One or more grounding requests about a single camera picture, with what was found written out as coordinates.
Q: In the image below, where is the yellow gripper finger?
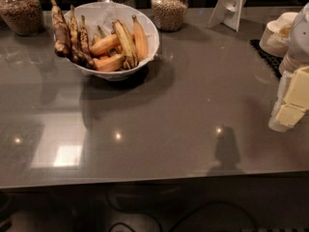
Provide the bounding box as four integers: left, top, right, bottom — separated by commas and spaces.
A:
275, 103, 305, 127
284, 67, 309, 110

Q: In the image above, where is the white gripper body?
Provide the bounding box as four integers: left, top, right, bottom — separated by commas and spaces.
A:
268, 71, 292, 132

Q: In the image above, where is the long spotted yellow banana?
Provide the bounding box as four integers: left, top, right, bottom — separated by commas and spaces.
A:
112, 19, 138, 69

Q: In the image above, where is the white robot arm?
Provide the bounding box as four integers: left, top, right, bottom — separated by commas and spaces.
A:
268, 3, 309, 132

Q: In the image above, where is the yellow banana far right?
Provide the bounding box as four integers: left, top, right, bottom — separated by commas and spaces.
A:
132, 14, 148, 61

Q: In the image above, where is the yellow banana lower front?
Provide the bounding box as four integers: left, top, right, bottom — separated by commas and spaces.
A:
94, 54, 126, 73

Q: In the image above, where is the yellow banana upper middle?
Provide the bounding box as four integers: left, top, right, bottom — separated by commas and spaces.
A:
90, 34, 120, 56

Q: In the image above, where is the dark overripe banana right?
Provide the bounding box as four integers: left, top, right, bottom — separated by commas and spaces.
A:
80, 15, 95, 70

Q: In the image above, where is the dark overripe banana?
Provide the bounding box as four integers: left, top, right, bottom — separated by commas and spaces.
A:
50, 0, 70, 57
80, 15, 95, 70
69, 5, 85, 65

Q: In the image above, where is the white ceramic bowl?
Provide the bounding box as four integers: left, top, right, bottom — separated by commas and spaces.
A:
65, 2, 159, 81

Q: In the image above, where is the dark overripe banana middle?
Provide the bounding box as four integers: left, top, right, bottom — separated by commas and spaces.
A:
69, 5, 85, 65

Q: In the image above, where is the dark overripe banana left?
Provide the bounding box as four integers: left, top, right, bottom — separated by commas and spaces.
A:
50, 0, 70, 57

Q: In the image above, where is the black mesh mat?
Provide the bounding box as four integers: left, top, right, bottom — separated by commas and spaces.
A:
250, 40, 282, 79

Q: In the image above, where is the stack of white paper bowls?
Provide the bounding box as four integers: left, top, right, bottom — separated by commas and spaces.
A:
259, 12, 297, 58

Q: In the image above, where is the white folded card stand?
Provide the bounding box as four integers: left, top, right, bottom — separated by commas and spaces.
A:
208, 0, 247, 32

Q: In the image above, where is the glass jar right with grains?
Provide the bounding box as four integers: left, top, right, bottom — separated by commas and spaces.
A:
151, 0, 188, 32

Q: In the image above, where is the glass jar with grains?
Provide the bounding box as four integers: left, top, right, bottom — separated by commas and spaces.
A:
0, 0, 44, 36
151, 0, 188, 32

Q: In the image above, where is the glass jar left with grains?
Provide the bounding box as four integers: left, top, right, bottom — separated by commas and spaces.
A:
0, 0, 44, 36

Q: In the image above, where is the black cable on floor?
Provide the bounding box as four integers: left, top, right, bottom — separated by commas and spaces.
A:
105, 184, 259, 232

